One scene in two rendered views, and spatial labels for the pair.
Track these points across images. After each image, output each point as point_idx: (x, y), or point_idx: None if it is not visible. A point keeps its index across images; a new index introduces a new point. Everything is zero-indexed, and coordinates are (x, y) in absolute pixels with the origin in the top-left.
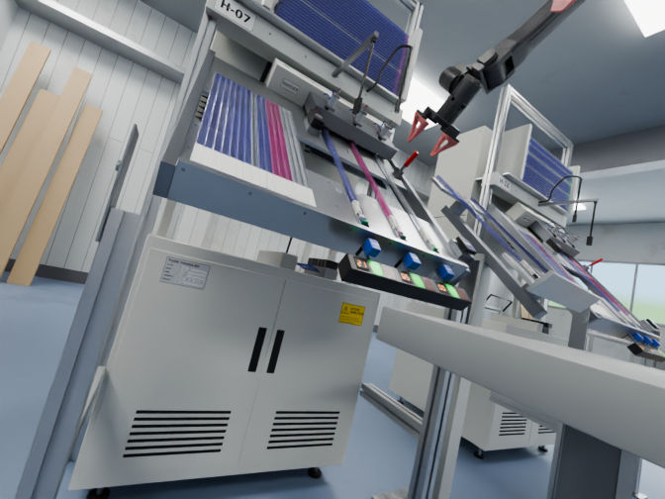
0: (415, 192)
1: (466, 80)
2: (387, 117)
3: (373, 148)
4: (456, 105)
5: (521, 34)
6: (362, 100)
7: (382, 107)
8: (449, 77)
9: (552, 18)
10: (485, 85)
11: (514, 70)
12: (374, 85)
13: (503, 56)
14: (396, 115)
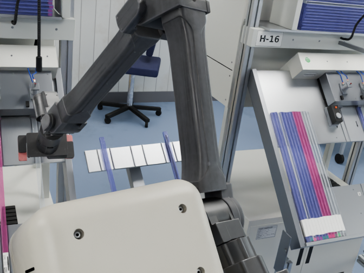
0: (70, 168)
1: (40, 134)
2: (52, 39)
3: (24, 113)
4: (44, 147)
5: (71, 102)
6: (10, 36)
7: (41, 31)
8: (34, 113)
9: (92, 95)
10: (63, 132)
11: (84, 124)
12: (14, 24)
13: (58, 128)
14: (65, 31)
